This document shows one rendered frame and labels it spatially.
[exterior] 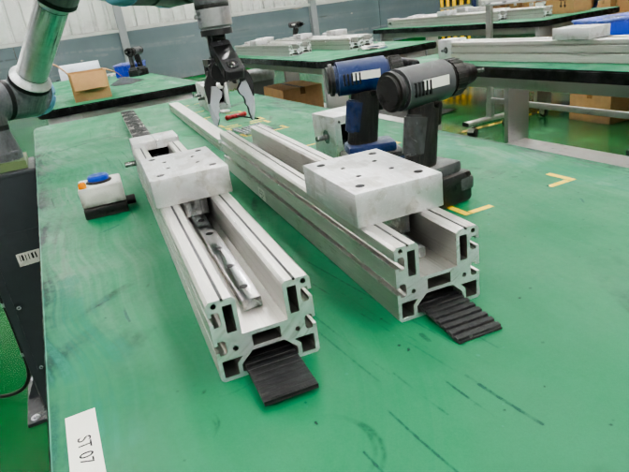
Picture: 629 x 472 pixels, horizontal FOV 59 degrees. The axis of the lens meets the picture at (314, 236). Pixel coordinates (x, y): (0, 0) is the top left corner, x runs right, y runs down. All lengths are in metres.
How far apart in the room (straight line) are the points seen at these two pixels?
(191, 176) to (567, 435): 0.56
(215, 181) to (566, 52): 1.81
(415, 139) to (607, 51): 1.51
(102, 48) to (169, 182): 11.55
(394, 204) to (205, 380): 0.27
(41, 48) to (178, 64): 10.83
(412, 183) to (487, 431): 0.28
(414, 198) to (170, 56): 11.98
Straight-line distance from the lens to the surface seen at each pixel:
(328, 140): 1.25
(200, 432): 0.50
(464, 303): 0.61
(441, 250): 0.62
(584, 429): 0.48
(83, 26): 12.33
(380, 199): 0.61
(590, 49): 2.33
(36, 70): 1.82
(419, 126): 0.85
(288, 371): 0.53
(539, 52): 2.48
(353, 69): 1.02
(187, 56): 12.61
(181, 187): 0.80
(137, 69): 4.82
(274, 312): 0.55
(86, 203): 1.13
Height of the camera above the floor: 1.09
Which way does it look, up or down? 22 degrees down
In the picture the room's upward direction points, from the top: 8 degrees counter-clockwise
